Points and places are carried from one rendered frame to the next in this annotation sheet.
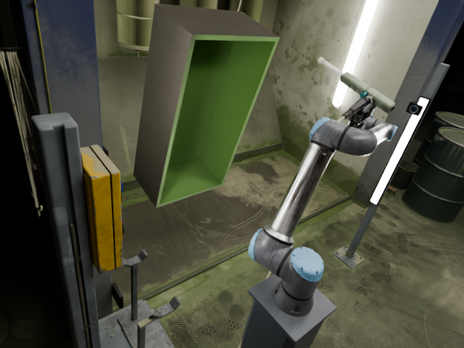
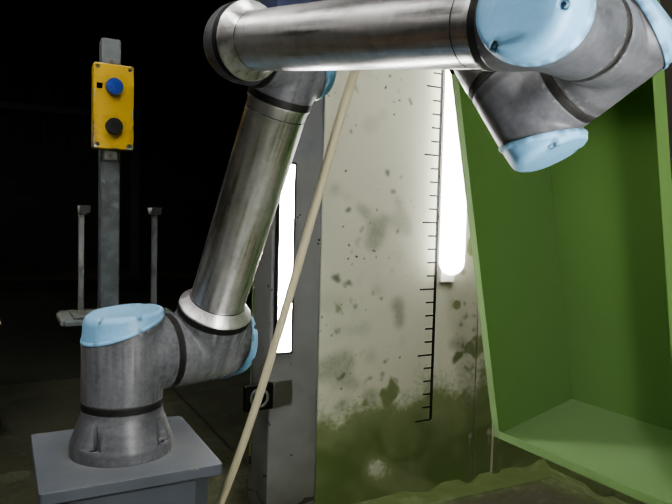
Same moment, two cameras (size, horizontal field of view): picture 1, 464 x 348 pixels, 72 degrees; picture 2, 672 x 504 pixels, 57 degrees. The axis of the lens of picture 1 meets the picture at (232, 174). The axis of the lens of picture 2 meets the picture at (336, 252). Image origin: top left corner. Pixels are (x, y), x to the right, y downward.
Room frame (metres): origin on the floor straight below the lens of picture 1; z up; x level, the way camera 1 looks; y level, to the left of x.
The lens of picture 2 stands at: (1.73, -1.42, 1.09)
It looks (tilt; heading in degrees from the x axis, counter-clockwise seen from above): 3 degrees down; 106
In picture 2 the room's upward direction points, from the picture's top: 2 degrees clockwise
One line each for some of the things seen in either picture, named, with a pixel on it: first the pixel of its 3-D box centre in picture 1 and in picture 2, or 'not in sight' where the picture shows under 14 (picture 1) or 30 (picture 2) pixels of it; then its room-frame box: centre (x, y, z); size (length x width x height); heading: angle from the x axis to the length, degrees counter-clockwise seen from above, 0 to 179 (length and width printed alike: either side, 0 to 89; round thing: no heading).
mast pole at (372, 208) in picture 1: (387, 178); not in sight; (2.07, -1.12, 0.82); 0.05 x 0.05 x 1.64; 44
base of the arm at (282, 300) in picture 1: (295, 291); (122, 423); (1.02, -0.40, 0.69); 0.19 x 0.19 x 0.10
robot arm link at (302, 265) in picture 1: (302, 271); (127, 352); (1.02, -0.39, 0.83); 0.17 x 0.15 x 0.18; 58
